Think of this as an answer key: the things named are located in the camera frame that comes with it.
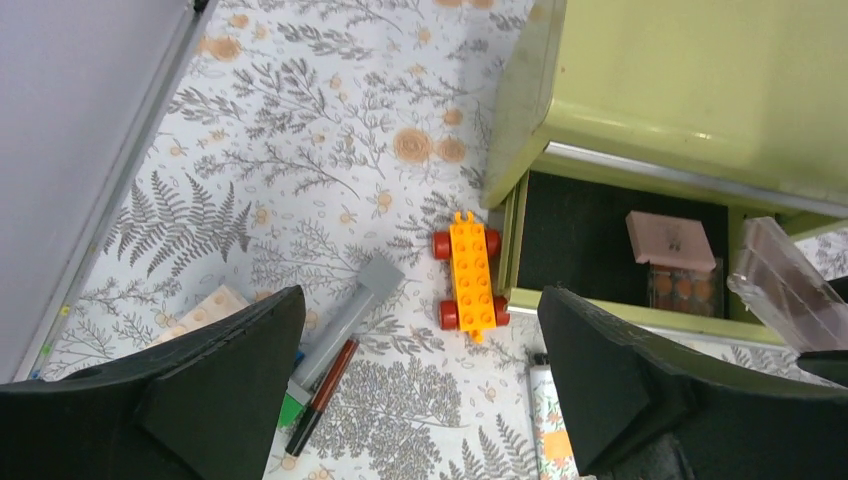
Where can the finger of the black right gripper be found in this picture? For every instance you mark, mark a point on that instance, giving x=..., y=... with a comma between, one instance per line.
x=825, y=361

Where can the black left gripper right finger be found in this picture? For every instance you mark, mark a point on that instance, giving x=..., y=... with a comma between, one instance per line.
x=637, y=405

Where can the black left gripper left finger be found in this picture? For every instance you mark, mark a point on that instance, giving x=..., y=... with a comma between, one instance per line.
x=204, y=405

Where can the white cream tube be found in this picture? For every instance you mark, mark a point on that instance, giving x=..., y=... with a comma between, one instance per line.
x=553, y=448

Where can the brown long eyeshadow palette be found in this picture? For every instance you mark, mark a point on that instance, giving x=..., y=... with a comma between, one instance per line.
x=777, y=283

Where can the pink square compact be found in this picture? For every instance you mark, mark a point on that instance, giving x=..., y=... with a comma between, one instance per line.
x=669, y=242

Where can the grey makeup tube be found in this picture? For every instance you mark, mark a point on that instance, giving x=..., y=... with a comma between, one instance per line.
x=377, y=280

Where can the green toy brick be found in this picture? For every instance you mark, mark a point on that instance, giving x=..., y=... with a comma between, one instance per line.
x=295, y=401

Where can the beige toy brick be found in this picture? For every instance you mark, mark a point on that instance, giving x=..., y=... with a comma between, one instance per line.
x=220, y=304

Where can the red brown eyeliner pencil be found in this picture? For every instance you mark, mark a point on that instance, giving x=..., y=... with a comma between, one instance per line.
x=316, y=408

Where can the yellow toy car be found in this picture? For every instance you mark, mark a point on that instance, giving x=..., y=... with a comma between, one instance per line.
x=469, y=247

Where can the green drawer cabinet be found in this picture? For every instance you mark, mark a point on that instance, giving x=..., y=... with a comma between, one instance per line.
x=717, y=111

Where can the aluminium frame rail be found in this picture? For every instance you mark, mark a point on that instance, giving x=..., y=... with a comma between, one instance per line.
x=84, y=88

